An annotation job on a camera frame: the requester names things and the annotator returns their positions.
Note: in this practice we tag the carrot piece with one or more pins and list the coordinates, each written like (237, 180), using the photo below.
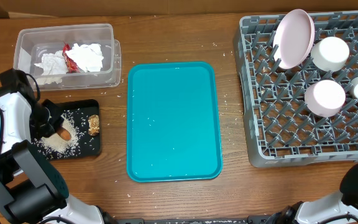
(63, 133)

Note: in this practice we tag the red snack wrapper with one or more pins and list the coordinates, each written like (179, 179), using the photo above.
(71, 65)

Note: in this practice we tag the rice pile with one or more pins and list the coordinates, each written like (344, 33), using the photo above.
(64, 143)

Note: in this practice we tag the grey dishwasher rack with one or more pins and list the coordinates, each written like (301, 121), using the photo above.
(280, 129)

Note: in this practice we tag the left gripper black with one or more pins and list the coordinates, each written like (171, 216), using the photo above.
(48, 132)

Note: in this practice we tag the brown food chunk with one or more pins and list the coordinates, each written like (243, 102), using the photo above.
(93, 122)

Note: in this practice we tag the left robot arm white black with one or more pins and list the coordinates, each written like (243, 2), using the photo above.
(31, 189)

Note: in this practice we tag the black rectangular tray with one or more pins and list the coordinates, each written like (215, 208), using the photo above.
(85, 146)

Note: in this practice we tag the large white plate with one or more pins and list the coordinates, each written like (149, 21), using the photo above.
(294, 37)

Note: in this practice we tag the light green bowl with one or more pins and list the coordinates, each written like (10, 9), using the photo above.
(330, 54)

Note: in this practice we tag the clear plastic bin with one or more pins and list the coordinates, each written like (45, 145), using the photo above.
(33, 44)

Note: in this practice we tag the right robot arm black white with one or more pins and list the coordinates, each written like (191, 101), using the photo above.
(338, 207)

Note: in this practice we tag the white napkin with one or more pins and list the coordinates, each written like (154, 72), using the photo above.
(52, 64)
(88, 58)

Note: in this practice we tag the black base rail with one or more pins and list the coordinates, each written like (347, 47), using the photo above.
(253, 219)

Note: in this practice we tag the teal serving tray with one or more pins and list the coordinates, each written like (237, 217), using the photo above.
(173, 130)

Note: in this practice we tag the small pink-rimmed white plate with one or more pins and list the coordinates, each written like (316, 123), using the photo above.
(325, 98)

